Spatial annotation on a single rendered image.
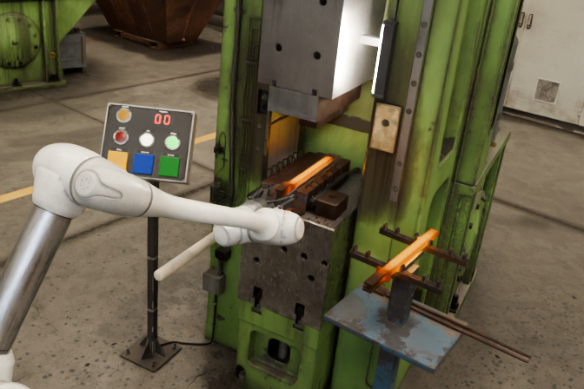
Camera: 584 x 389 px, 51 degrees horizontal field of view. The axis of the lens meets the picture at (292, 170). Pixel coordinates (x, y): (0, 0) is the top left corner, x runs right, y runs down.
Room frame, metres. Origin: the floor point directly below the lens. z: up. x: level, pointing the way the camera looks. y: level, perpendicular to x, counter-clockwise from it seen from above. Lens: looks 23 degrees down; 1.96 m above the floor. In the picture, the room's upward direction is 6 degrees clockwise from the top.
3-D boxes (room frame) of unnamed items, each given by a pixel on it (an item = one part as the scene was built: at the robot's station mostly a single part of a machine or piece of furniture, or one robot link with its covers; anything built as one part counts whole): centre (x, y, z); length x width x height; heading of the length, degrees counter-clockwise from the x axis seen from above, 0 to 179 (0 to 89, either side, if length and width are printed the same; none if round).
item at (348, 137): (2.57, -0.24, 1.37); 0.41 x 0.10 x 0.91; 65
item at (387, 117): (2.09, -0.32, 1.27); 0.09 x 0.02 x 0.17; 65
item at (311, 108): (2.30, -0.07, 1.32); 0.42 x 0.20 x 0.10; 155
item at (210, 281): (2.37, 0.30, 0.36); 0.09 x 0.07 x 0.12; 65
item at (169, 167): (2.15, 0.47, 1.01); 0.07 x 0.05 x 0.07; 90
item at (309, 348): (2.29, -0.12, 0.23); 0.55 x 0.37 x 0.47; 155
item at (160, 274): (2.18, 0.37, 0.62); 0.44 x 0.05 x 0.05; 155
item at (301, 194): (2.30, -0.07, 0.96); 0.42 x 0.20 x 0.09; 155
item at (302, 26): (2.28, -0.10, 1.56); 0.42 x 0.39 x 0.40; 155
